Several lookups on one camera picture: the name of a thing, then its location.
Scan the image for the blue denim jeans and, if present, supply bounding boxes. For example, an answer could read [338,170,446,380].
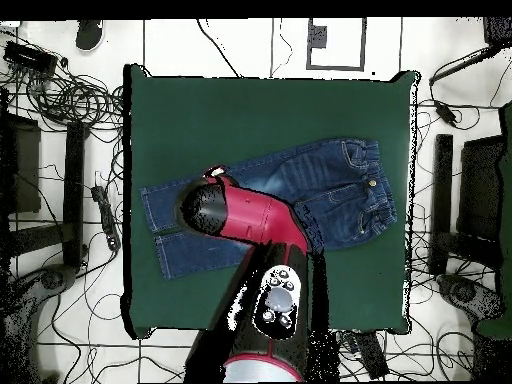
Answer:
[139,137,398,280]

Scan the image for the dark flat panel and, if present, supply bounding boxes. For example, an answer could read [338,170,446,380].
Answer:
[456,134,506,242]
[0,113,42,215]

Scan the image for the dark green table cloth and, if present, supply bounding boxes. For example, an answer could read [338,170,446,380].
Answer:
[121,63,421,340]

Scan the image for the black power strip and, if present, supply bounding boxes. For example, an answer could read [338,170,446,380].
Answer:
[90,184,122,252]
[354,330,390,380]

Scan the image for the black stand leg bar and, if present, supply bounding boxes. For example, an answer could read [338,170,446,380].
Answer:
[62,121,88,268]
[430,133,455,276]

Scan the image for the small grey square patch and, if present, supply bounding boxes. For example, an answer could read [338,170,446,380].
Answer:
[309,25,329,50]

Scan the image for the black round stand base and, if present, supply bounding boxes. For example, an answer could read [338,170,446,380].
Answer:
[37,264,78,292]
[436,273,502,319]

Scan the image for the black power brick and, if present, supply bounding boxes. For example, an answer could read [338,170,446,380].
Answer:
[433,99,460,128]

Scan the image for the person's dark shoe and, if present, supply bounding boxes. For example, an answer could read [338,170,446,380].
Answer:
[75,19,104,52]

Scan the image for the black rod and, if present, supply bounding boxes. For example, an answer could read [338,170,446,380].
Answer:
[428,45,498,86]

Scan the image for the black corner box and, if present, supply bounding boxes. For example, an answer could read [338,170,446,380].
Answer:
[482,16,512,50]

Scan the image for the long black floor cable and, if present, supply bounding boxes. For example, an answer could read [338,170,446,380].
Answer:
[194,18,244,78]

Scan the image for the grey square floor frame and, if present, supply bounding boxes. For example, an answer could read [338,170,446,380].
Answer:
[306,17,367,72]

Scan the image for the tangle of black cables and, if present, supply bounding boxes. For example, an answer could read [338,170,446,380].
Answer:
[26,69,125,130]

